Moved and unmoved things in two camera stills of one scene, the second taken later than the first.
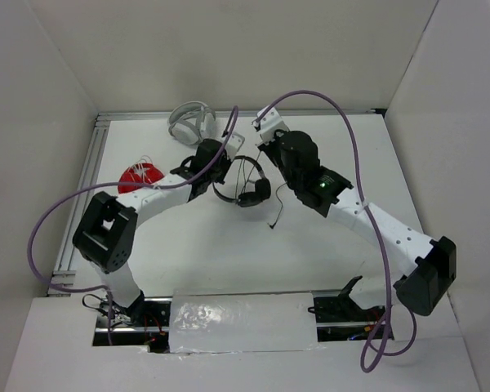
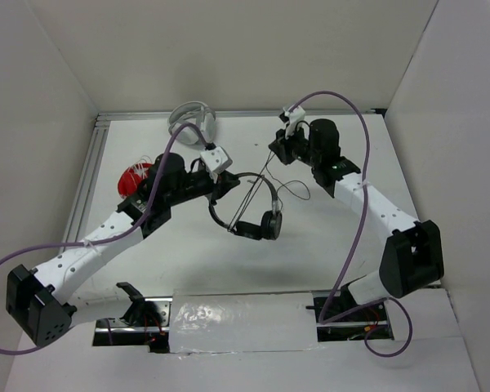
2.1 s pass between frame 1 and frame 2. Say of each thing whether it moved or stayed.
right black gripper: moved
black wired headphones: moved
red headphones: stayed
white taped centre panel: stayed
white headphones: stayed
